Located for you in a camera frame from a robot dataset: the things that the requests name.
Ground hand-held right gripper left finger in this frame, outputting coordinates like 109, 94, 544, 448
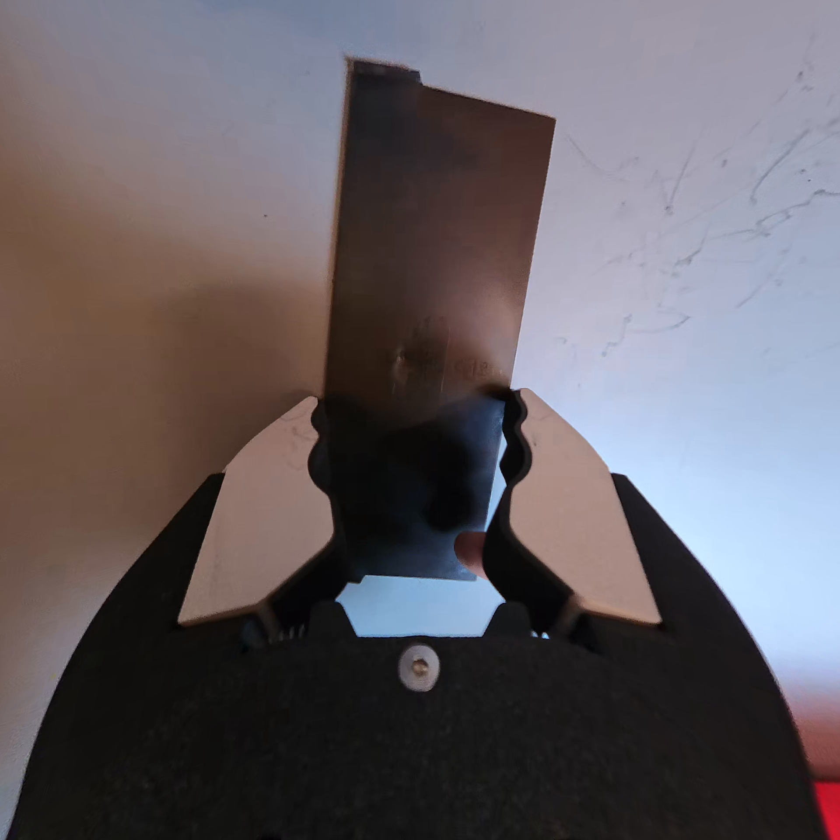
178, 395, 350, 636

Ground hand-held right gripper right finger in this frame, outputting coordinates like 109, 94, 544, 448
483, 387, 662, 636

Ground dark metal plate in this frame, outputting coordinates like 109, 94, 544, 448
323, 56, 557, 584

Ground person's right hand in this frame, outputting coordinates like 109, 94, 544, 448
454, 530, 488, 580

